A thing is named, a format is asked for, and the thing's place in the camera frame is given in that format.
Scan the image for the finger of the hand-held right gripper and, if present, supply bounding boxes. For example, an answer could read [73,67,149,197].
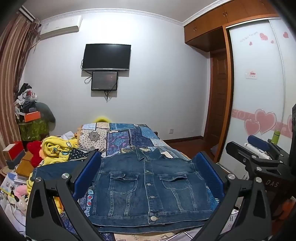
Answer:
[247,135,289,160]
[225,141,284,173]

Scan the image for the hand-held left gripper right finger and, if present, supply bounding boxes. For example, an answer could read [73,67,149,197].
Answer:
[194,151,271,241]

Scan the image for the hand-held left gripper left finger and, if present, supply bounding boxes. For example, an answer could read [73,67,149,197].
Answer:
[25,150,102,241]

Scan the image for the blue denim jacket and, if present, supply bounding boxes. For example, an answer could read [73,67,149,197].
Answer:
[30,147,220,226]

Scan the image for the pile of mixed clothes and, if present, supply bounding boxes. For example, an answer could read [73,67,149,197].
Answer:
[14,82,38,116]

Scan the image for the white plastic object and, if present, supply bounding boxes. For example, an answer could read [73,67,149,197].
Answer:
[245,143,271,159]

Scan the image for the dark polka dot cloth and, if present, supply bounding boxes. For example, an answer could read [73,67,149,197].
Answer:
[68,148,93,161]

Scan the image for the person's orange clothing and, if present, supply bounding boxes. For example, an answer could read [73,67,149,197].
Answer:
[283,197,296,216]

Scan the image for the wooden wardrobe with sliding doors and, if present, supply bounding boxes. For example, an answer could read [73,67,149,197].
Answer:
[225,17,296,176]

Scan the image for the white cloth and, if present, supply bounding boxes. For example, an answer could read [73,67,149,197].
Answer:
[59,131,75,141]

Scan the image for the yellow cartoon blanket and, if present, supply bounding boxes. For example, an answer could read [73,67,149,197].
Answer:
[26,136,80,214]

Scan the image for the brown wooden door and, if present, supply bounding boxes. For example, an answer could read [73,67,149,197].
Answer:
[203,50,228,141]

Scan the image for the red plush toy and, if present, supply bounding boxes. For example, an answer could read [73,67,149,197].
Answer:
[26,141,45,168]

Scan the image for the blue patchwork blanket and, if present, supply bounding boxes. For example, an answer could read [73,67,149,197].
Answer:
[59,122,222,241]

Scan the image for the brown cardboard box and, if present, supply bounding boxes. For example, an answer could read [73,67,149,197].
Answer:
[15,151,35,179]

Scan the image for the green patterned cover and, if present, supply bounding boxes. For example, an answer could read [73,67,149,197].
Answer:
[18,119,49,142]

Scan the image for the red and white door sticker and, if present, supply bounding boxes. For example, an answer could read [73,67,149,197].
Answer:
[245,69,258,80]

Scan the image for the dark grey-green bag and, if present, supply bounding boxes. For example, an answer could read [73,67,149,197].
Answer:
[36,102,56,124]

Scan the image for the pink plush toy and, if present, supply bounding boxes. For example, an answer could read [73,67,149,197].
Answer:
[14,185,29,211]

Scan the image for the red and grey box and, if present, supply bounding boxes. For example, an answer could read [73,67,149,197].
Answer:
[2,140,25,169]

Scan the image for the orange box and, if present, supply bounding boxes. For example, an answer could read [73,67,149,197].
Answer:
[24,111,42,122]

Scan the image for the tan fleece bed sheet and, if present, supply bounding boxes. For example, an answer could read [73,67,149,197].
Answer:
[113,229,201,241]

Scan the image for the brown striped curtain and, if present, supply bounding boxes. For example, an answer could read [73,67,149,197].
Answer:
[0,9,41,172]

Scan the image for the wooden overhead cabinets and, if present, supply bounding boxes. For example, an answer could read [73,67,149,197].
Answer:
[184,0,285,50]

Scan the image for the white air conditioner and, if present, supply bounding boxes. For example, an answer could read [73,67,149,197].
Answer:
[39,15,83,40]

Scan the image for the small black wall monitor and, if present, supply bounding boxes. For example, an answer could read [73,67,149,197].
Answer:
[91,71,119,91]

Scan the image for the black wall television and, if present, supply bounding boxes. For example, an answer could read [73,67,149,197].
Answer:
[83,44,132,71]

